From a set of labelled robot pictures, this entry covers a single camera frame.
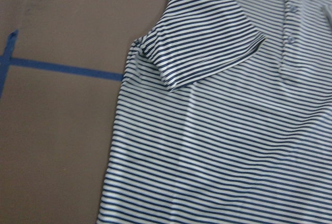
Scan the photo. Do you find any striped navy white polo shirt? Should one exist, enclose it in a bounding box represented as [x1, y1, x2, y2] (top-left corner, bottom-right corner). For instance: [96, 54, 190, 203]
[96, 0, 331, 223]

